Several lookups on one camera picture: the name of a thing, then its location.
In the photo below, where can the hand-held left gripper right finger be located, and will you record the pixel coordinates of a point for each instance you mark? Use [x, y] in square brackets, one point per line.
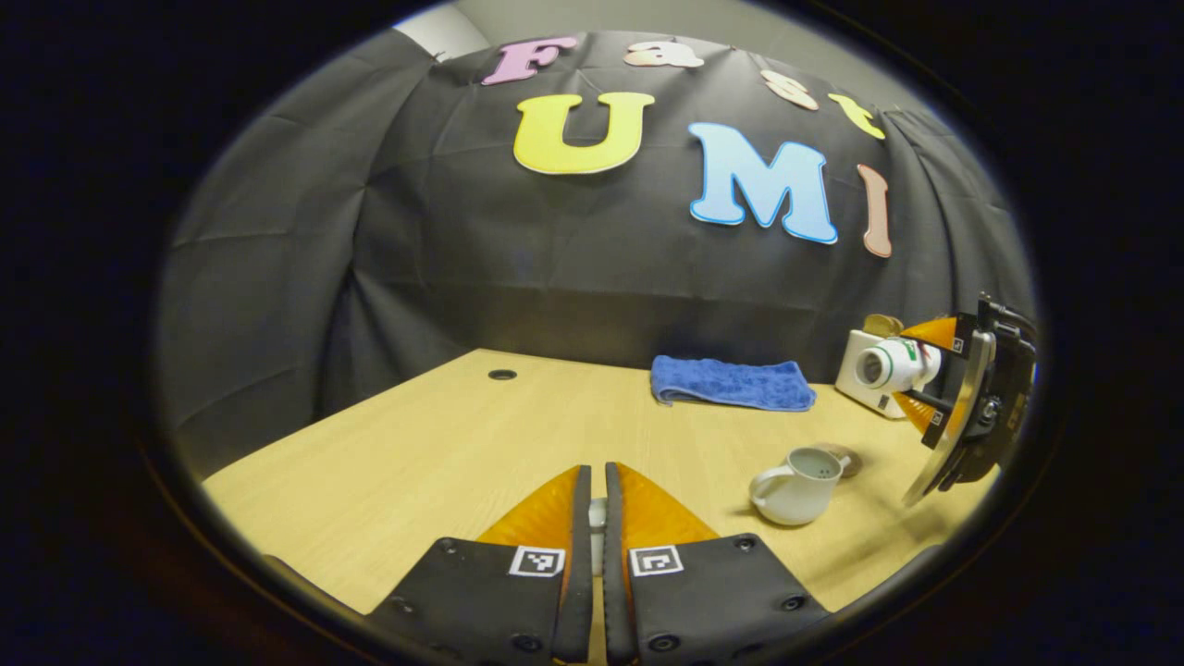
[613, 555]

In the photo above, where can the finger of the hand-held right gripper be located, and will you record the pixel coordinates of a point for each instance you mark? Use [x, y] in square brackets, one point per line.
[920, 412]
[934, 331]

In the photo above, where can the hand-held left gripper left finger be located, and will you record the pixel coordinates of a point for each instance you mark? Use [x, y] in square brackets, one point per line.
[580, 555]

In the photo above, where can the white teacup lid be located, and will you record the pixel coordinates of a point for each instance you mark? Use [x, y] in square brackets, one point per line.
[598, 527]

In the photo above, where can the round brown coaster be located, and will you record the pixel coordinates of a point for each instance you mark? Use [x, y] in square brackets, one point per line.
[849, 460]

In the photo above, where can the white teacup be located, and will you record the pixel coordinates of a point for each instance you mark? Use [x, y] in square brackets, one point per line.
[795, 495]

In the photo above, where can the brown toast slice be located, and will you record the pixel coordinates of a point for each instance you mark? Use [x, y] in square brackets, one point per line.
[881, 324]

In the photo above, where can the white toaster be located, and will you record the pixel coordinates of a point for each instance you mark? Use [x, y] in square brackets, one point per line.
[849, 384]

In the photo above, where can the blue towel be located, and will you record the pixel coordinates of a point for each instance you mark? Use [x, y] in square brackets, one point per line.
[731, 382]

